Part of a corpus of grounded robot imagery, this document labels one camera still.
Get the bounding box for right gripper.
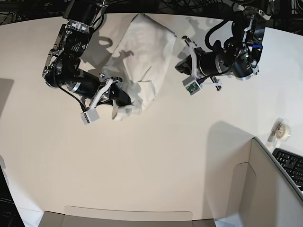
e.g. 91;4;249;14
81;73;131;111

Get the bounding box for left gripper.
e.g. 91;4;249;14
175;36;223;91

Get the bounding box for white printed t-shirt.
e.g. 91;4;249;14
80;13;178;122

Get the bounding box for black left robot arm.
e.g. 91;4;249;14
175;0;274;95

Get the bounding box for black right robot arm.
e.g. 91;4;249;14
42;0;131;112

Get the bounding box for clear tape dispenser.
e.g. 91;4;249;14
268;118;291;143

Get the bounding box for grey front partition panel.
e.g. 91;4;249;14
39;206;215;227

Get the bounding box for grey partition panel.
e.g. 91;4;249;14
39;206;215;227
214;138;303;227

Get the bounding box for black computer keyboard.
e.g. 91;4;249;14
272;148;303;191

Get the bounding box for grey right partition panel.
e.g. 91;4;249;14
214;138;303;227

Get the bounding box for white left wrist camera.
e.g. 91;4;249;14
182;76;202;96

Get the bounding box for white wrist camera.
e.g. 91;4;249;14
80;108;99;125
182;76;202;96

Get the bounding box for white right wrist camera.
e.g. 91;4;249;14
80;108;99;125

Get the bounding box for black background cables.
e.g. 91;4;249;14
0;0;303;31

